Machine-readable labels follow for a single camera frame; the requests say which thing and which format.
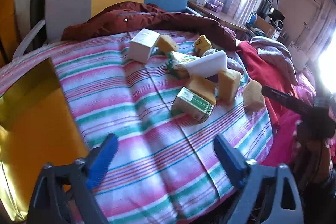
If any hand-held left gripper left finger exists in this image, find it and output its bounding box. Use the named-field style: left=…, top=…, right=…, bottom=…
left=26, top=133, right=118, bottom=224

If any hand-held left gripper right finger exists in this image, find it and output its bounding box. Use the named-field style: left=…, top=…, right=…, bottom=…
left=213, top=133, right=305, bottom=224

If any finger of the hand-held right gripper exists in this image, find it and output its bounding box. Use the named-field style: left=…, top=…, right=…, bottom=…
left=262, top=85, right=328, bottom=119

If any green white carton box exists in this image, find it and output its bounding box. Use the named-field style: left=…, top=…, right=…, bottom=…
left=171, top=87, right=214, bottom=123

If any lilac sock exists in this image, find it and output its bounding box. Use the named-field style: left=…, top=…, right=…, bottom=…
left=226, top=57, right=244, bottom=73

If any gold lined maroon tray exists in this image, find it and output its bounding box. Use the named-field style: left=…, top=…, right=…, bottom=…
left=0, top=57, right=88, bottom=222

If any yellow sock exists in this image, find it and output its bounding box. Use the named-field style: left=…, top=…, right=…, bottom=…
left=194, top=35, right=213, bottom=56

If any green yellow tissue pack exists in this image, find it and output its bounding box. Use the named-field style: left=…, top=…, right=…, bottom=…
left=165, top=51, right=202, bottom=79

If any white cardboard box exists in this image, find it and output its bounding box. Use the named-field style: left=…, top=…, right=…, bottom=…
left=129, top=28, right=160, bottom=64

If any yellow sponge with holes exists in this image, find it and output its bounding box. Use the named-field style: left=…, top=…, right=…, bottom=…
left=155, top=34, right=180, bottom=54

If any pink blanket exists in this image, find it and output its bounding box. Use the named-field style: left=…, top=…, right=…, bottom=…
left=262, top=74, right=336, bottom=169

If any red cloth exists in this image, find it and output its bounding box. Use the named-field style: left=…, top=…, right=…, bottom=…
left=236, top=40, right=300, bottom=130

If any lilac garment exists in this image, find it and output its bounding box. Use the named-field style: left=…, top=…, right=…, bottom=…
left=249, top=35, right=298, bottom=85

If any striped pink green bedsheet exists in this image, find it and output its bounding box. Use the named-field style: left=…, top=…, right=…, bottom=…
left=0, top=28, right=275, bottom=224

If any brown cardboard box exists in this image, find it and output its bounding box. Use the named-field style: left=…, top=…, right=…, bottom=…
left=252, top=15, right=276, bottom=39

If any black speaker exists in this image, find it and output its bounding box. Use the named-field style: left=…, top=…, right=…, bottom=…
left=268, top=7, right=285, bottom=30

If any wooden desk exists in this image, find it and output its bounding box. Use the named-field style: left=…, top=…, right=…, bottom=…
left=188, top=1, right=248, bottom=31

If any purple storage box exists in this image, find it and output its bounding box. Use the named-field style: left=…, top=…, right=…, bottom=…
left=205, top=0, right=224, bottom=12

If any maroon padded jacket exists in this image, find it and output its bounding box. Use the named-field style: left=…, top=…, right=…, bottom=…
left=62, top=2, right=237, bottom=51

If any orange wooden wardrobe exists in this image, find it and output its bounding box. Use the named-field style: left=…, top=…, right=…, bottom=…
left=0, top=0, right=21, bottom=67

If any black padded panel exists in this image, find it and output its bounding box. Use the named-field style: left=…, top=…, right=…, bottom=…
left=30, top=0, right=51, bottom=51

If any grey curved bed rail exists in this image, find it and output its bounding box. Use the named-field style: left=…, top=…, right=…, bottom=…
left=13, top=20, right=46, bottom=56

